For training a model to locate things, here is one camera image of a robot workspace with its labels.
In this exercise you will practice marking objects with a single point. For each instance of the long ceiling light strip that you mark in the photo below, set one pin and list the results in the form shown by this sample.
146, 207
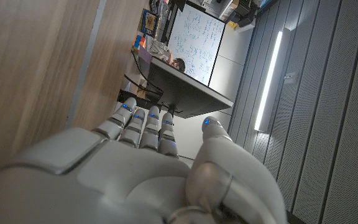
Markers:
269, 81

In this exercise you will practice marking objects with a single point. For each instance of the small ceiling sensor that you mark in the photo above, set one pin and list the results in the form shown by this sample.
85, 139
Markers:
291, 77

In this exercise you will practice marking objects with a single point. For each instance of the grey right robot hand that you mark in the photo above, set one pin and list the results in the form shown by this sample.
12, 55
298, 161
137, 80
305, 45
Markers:
120, 180

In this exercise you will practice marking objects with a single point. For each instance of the seated person in cream jacket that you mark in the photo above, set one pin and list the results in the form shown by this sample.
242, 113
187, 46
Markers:
177, 63

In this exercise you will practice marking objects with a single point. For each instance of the small printed box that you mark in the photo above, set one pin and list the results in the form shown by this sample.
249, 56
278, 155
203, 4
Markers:
149, 22

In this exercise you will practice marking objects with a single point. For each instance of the lilac paper note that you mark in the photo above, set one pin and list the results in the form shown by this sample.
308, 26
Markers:
145, 55

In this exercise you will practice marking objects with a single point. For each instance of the dark computer monitor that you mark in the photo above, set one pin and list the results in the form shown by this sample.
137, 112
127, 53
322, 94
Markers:
185, 93

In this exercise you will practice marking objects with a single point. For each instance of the clear plastic storage bin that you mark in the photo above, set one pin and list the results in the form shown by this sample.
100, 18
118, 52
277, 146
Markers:
162, 7

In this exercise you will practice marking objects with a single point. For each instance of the written whiteboard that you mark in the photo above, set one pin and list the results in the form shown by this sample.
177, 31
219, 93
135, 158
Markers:
197, 40

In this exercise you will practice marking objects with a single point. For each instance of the colourful puzzle cube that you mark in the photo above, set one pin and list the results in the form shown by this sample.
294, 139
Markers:
139, 42

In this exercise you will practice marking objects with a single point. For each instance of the white shelf cabinet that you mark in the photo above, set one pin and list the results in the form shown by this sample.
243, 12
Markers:
244, 15

